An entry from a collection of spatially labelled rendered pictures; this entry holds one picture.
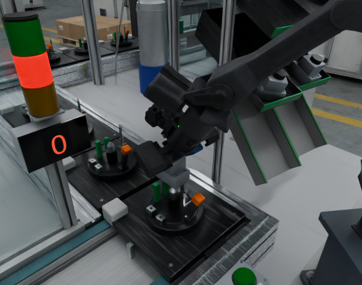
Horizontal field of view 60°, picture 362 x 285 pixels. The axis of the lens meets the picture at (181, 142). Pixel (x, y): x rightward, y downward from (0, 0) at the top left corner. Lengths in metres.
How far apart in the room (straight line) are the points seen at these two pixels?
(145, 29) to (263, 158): 0.89
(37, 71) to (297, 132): 0.72
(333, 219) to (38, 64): 0.59
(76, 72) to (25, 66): 1.28
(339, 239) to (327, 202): 0.40
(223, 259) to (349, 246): 0.24
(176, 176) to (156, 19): 0.97
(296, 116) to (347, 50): 3.63
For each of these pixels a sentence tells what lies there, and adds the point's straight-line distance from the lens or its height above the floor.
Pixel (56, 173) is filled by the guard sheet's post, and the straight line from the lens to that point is 0.69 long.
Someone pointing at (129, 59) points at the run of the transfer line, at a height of 0.92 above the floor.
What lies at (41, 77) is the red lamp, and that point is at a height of 1.33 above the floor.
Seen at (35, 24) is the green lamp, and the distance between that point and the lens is 0.53.
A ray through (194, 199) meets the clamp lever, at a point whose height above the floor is 1.07.
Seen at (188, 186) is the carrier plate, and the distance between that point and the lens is 0.82.
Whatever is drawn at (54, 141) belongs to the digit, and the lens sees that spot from 0.59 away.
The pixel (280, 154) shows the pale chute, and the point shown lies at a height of 1.02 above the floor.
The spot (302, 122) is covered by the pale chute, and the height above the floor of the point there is 1.05.
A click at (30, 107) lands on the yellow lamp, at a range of 0.57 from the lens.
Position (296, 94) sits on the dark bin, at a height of 1.21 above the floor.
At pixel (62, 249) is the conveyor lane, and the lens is 0.75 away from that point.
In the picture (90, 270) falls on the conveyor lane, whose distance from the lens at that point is 0.74.
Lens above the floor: 1.50
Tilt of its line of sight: 32 degrees down
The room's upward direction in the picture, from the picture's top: straight up
